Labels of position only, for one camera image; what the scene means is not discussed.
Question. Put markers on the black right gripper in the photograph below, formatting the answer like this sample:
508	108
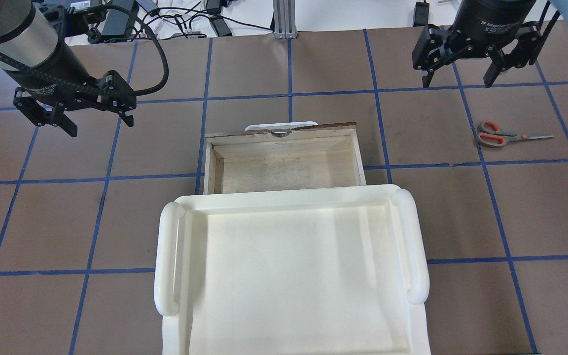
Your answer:
492	17

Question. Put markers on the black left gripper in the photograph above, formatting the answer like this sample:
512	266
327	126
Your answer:
53	66

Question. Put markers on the orange grey handled scissors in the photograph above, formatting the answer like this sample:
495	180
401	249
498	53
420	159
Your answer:
491	135

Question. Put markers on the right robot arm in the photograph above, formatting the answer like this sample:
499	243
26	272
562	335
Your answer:
494	29

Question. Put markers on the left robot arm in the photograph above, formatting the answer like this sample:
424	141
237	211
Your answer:
34	35

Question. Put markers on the wooden drawer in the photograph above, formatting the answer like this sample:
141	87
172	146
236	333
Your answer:
322	156

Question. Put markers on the black power adapter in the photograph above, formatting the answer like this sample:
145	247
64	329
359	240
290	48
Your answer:
118	24

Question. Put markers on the white plastic storage box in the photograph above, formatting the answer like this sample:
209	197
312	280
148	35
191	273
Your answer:
331	271

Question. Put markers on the white drawer handle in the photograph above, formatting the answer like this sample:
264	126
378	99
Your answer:
280	126

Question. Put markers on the aluminium frame post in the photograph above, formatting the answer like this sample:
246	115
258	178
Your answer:
284	19

